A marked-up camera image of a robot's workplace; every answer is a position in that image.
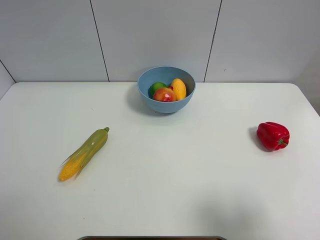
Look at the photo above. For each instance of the corn cob with husk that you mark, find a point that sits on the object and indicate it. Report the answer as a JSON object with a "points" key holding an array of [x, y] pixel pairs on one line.
{"points": [[78, 160]]}

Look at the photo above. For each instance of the red apple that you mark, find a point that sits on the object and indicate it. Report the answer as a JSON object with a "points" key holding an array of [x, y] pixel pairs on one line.
{"points": [[164, 94]]}

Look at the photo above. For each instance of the blue plastic bowl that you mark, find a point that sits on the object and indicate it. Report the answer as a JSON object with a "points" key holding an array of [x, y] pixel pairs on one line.
{"points": [[165, 74]]}

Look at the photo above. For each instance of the yellow mango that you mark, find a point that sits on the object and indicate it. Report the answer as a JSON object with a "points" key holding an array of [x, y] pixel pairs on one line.
{"points": [[179, 89]]}

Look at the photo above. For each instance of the red bell pepper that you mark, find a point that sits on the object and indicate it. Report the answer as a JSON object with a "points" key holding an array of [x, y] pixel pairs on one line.
{"points": [[273, 136]]}

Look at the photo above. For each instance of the green lime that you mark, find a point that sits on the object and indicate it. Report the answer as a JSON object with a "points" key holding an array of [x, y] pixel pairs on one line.
{"points": [[154, 87]]}

